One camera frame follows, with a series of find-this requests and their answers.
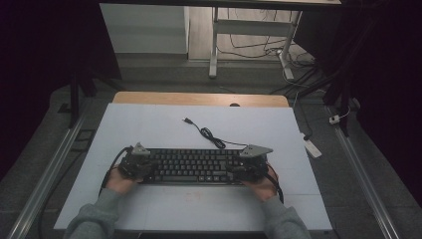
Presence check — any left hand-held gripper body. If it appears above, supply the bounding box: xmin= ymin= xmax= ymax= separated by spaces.
xmin=117 ymin=142 xmax=154 ymax=181

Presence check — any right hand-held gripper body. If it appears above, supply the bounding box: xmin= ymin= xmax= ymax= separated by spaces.
xmin=232 ymin=144 xmax=274 ymax=183

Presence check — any black computer keyboard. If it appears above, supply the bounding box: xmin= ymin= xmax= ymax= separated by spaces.
xmin=140 ymin=147 xmax=271 ymax=186

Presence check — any person's left hand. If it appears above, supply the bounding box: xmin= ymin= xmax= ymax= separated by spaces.
xmin=105 ymin=165 xmax=144 ymax=196

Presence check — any person's right hand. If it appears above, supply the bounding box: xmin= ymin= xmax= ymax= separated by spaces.
xmin=241 ymin=171 xmax=279 ymax=203

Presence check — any white table mat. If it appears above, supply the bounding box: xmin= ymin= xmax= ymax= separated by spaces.
xmin=53 ymin=103 xmax=333 ymax=232

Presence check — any white power strip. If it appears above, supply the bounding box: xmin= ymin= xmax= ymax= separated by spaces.
xmin=300 ymin=132 xmax=323 ymax=159

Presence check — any black metal stand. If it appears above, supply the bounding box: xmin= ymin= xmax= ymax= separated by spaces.
xmin=322 ymin=74 xmax=353 ymax=137
xmin=59 ymin=64 xmax=127 ymax=129

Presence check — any white cabinet panel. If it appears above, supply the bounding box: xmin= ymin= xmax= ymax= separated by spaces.
xmin=99 ymin=3 xmax=190 ymax=55

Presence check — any white metal stand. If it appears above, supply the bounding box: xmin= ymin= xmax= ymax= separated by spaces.
xmin=208 ymin=0 xmax=342 ymax=81

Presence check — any dark curtain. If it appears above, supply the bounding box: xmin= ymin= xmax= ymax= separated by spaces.
xmin=295 ymin=0 xmax=422 ymax=207
xmin=0 ymin=0 xmax=122 ymax=180

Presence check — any black keyboard cable with plug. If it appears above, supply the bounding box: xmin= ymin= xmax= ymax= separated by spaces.
xmin=182 ymin=117 xmax=249 ymax=151

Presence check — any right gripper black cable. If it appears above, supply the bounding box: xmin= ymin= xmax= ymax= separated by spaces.
xmin=263 ymin=163 xmax=285 ymax=204

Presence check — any aluminium rail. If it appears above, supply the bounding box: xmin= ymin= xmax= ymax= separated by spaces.
xmin=6 ymin=113 xmax=87 ymax=239
xmin=333 ymin=127 xmax=401 ymax=239

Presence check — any tangle of black floor cables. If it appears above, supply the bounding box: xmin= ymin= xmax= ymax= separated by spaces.
xmin=217 ymin=8 xmax=319 ymax=98

